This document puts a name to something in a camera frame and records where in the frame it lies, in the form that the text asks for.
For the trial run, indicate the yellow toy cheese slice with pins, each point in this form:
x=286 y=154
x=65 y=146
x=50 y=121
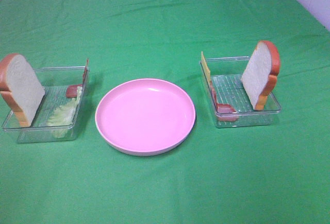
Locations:
x=205 y=68

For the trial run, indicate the toy bacon strip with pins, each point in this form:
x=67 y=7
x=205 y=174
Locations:
x=72 y=90
x=222 y=108

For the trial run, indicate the toy lettuce leaf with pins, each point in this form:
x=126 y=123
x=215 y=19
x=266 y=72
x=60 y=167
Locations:
x=63 y=115

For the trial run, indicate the toy bread slice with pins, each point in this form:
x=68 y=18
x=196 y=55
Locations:
x=20 y=88
x=260 y=75

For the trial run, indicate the pink round plate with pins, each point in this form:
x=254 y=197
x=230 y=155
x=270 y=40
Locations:
x=145 y=117

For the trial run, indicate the right clear plastic tray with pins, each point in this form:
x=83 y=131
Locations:
x=226 y=78

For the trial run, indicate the clear plastic tray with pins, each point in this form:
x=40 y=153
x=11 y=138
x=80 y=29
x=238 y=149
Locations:
x=56 y=81
x=226 y=78

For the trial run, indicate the left clear plastic tray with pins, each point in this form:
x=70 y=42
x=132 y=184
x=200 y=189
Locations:
x=56 y=81

